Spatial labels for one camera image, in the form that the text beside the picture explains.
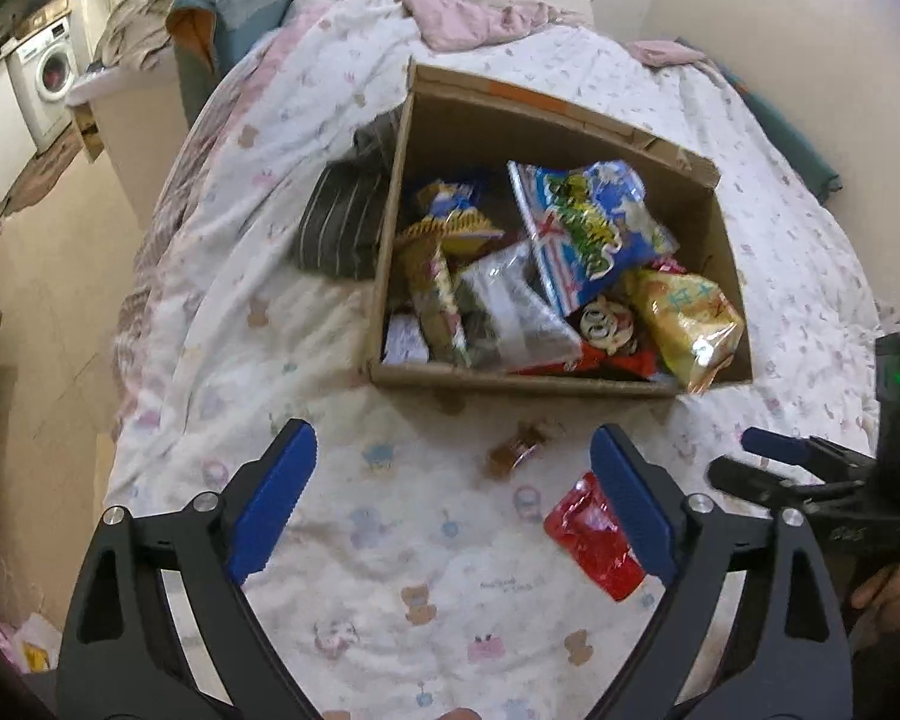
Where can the blue bear snack bag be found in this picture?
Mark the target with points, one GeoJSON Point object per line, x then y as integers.
{"type": "Point", "coordinates": [442, 199]}

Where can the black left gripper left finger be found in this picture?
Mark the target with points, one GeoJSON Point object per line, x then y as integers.
{"type": "Point", "coordinates": [121, 656]}

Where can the white red snack bag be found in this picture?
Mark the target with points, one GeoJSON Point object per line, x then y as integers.
{"type": "Point", "coordinates": [507, 325]}

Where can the small brown candy wrapper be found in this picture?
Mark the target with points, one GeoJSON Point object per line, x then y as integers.
{"type": "Point", "coordinates": [506, 455]}

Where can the tan snack pouch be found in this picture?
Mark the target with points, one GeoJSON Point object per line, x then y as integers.
{"type": "Point", "coordinates": [427, 251]}

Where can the white patterned bed quilt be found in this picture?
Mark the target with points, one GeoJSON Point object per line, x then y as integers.
{"type": "Point", "coordinates": [408, 582]}

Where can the red cartoon snack bag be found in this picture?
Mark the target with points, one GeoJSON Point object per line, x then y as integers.
{"type": "Point", "coordinates": [615, 345]}

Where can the dark striped cloth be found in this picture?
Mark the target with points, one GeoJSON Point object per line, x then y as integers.
{"type": "Point", "coordinates": [339, 233]}

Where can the red small snack packet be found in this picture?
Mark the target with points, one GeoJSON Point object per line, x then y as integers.
{"type": "Point", "coordinates": [584, 525]}

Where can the person's right hand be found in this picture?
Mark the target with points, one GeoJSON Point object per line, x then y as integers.
{"type": "Point", "coordinates": [880, 594]}

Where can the yellow chips bag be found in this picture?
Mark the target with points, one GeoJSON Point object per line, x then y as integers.
{"type": "Point", "coordinates": [696, 329]}

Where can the teal orange cushion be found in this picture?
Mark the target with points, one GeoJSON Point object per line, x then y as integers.
{"type": "Point", "coordinates": [210, 37]}

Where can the pink blanket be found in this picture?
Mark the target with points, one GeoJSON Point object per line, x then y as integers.
{"type": "Point", "coordinates": [487, 15]}

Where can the blue green lettered snack bag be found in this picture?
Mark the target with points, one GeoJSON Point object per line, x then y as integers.
{"type": "Point", "coordinates": [587, 226]}

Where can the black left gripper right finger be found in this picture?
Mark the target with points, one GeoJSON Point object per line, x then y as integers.
{"type": "Point", "coordinates": [748, 626]}

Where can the brown cardboard box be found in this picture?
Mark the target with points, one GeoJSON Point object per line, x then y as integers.
{"type": "Point", "coordinates": [461, 127]}

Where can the white washing machine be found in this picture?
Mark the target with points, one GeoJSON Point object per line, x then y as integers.
{"type": "Point", "coordinates": [42, 69]}

